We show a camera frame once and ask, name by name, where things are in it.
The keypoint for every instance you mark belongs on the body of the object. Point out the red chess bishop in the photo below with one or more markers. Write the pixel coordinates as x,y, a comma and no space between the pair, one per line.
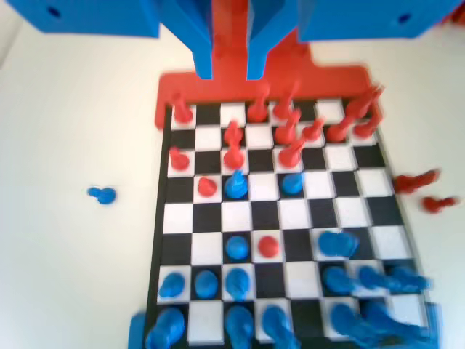
288,156

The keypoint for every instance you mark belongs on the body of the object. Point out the blue chess king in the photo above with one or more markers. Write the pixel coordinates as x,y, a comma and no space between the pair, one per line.
385,320

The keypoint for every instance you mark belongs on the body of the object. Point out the black white chessboard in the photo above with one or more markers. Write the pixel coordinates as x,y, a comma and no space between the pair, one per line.
265,214

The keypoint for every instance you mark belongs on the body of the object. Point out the blue chess rook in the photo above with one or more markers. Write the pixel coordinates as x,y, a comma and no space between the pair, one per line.
165,327
345,320

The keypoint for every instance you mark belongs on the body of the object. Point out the red chess rook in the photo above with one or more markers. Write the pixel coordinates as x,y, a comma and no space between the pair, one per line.
182,114
359,107

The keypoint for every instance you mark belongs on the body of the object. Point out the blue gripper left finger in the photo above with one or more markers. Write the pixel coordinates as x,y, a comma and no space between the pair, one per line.
109,18

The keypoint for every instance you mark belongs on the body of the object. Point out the blue chess pawn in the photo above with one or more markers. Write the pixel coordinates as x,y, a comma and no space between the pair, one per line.
370,278
103,195
407,280
336,280
206,284
238,281
292,183
237,247
172,285

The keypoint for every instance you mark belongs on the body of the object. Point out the blue chess queen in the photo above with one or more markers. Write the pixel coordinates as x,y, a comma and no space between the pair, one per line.
279,327

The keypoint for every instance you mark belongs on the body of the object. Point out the blue chess bishop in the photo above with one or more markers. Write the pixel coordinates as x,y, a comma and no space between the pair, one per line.
239,325

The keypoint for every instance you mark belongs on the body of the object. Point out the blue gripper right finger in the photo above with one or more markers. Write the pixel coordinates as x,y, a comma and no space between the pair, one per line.
345,18

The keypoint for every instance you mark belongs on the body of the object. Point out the blue chess knight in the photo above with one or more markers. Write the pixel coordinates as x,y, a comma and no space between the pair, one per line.
336,243
236,187

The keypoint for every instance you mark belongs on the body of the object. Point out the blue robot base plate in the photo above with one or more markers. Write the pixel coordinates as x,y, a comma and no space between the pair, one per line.
136,331

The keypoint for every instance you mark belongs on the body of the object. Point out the red chess pawn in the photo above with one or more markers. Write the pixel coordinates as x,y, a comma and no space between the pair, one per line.
338,132
178,161
311,132
232,136
207,187
365,128
434,204
269,246

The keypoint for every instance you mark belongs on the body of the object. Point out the red chess queen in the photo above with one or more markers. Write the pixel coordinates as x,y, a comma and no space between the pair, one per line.
257,113

